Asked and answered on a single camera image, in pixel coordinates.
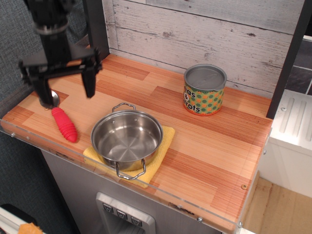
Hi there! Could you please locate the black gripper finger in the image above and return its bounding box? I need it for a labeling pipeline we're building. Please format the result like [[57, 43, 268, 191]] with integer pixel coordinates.
[[31, 77, 54, 107], [81, 66, 97, 98]]

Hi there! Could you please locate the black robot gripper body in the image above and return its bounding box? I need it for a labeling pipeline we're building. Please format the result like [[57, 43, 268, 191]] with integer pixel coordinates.
[[19, 30, 101, 85]]

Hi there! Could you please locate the red handled metal scoop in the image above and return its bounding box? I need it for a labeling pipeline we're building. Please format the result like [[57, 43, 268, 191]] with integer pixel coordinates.
[[47, 91, 78, 143]]

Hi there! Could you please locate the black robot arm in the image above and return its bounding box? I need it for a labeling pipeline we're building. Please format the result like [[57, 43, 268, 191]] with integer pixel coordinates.
[[19, 0, 102, 108]]

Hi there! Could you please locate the peas and carrots can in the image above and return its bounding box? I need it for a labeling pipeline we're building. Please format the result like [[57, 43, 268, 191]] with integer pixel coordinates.
[[183, 64, 227, 116]]

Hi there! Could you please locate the stainless steel pot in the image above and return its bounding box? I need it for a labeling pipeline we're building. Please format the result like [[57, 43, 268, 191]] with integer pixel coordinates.
[[91, 102, 164, 180]]

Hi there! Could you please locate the clear acrylic edge guard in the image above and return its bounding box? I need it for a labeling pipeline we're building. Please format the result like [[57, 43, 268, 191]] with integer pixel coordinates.
[[0, 120, 242, 234]]

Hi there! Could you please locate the grey toy fridge front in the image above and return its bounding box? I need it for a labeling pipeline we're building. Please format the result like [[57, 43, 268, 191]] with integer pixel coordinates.
[[42, 151, 220, 234]]

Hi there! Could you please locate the yellow cloth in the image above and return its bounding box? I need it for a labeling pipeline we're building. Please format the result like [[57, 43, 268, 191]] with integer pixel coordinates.
[[83, 126, 175, 188]]

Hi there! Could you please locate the black and orange object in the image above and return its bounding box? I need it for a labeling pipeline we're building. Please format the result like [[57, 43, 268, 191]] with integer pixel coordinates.
[[0, 208, 44, 234]]

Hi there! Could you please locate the silver dispenser panel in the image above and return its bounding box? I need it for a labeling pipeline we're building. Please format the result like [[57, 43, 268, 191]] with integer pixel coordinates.
[[96, 192, 156, 234]]

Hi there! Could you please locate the white toy sink unit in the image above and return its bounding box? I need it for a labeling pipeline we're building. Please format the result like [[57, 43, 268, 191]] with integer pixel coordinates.
[[257, 35, 312, 197]]

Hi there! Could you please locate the dark grey right post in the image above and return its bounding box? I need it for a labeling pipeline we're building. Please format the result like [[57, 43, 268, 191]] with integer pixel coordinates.
[[266, 0, 312, 119]]

